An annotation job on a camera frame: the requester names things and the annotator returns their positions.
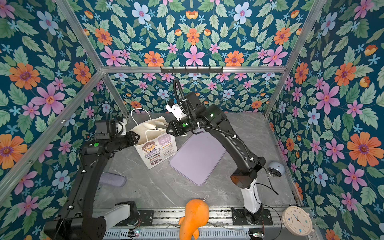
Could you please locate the black hook rail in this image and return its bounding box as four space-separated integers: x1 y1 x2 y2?
160 67 224 74

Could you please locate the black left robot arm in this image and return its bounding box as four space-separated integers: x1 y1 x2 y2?
44 120 140 240

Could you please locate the white round wall clock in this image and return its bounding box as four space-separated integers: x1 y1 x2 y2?
282 206 313 237

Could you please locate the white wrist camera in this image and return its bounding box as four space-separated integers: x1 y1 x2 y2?
166 100 187 121
117 119 128 136

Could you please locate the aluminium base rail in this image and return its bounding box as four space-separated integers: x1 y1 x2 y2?
98 206 304 240

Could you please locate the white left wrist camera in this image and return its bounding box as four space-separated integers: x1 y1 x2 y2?
117 119 128 136

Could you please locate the white printed paper bag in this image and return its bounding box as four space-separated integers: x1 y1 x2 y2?
131 109 178 170

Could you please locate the orange plush whale toy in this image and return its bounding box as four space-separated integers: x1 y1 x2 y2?
178 199 210 240

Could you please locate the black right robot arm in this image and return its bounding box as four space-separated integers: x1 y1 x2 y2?
167 79 266 225

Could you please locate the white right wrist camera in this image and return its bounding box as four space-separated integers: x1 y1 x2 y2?
166 100 187 121

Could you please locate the lilac oval pad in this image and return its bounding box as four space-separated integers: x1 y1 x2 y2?
99 173 127 188

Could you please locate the lilac plastic tray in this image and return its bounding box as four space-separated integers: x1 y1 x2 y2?
169 133 226 186

